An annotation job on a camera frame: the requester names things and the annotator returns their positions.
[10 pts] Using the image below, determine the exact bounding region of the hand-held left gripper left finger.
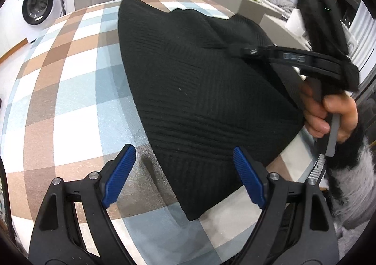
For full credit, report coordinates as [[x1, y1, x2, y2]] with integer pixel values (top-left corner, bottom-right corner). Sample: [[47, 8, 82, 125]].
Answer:
[[28, 144, 137, 265]]

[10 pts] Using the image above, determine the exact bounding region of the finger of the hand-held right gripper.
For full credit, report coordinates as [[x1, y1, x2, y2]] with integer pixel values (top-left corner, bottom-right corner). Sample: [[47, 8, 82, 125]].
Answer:
[[231, 44, 283, 63]]

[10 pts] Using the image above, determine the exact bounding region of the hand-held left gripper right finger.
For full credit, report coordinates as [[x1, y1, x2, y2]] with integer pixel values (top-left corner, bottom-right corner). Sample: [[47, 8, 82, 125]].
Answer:
[[233, 146, 341, 265]]

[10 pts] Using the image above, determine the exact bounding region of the black textured shirt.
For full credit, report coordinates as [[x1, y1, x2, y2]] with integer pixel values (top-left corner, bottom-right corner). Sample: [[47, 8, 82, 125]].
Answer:
[[117, 0, 304, 222]]

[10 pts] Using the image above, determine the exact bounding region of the person's right hand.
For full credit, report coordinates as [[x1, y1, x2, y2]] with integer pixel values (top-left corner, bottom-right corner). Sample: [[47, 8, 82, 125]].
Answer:
[[301, 81, 359, 143]]

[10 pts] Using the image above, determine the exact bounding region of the large grey cabinet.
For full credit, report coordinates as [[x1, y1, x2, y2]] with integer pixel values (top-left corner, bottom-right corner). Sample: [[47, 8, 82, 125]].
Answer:
[[260, 14, 312, 48]]

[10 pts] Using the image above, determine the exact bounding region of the white paper towel roll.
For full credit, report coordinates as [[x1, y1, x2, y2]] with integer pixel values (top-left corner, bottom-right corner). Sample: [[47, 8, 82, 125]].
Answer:
[[286, 9, 307, 38]]

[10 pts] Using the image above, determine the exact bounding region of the brown blue checked tablecloth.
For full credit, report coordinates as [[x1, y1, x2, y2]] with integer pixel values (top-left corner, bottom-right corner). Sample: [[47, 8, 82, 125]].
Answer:
[[0, 0, 326, 265]]

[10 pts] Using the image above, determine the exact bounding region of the white washing machine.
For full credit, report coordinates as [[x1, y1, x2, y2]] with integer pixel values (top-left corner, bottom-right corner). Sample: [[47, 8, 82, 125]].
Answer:
[[0, 0, 67, 45]]

